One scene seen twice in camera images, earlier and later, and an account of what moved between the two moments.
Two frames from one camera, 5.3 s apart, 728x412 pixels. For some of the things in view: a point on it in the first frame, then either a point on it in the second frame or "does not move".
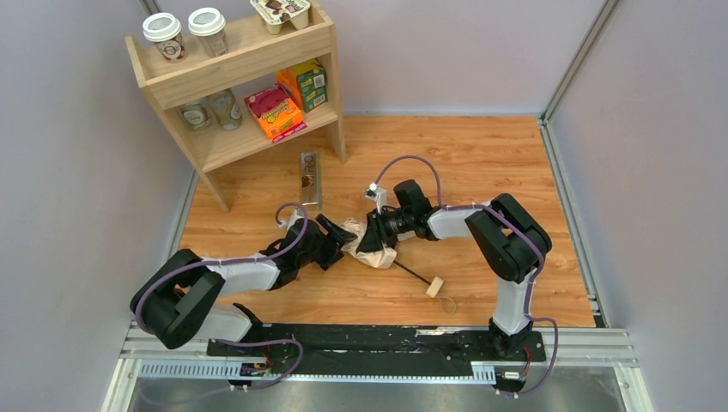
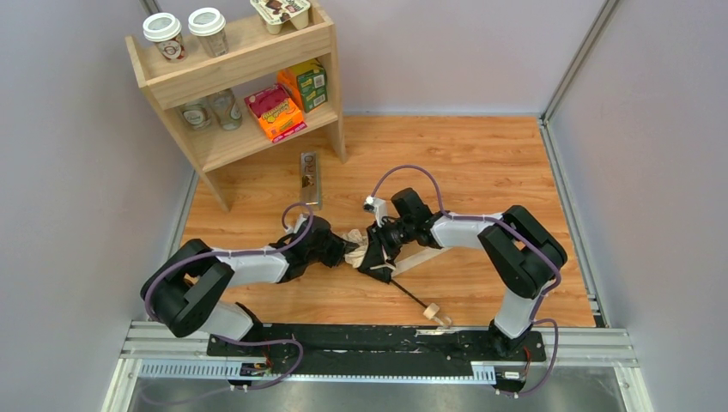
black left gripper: x=325 y=243 does not move
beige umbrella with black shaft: x=382 y=257 → x=355 y=242
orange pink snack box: x=276 y=113 does not move
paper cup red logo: x=164 y=30 does not move
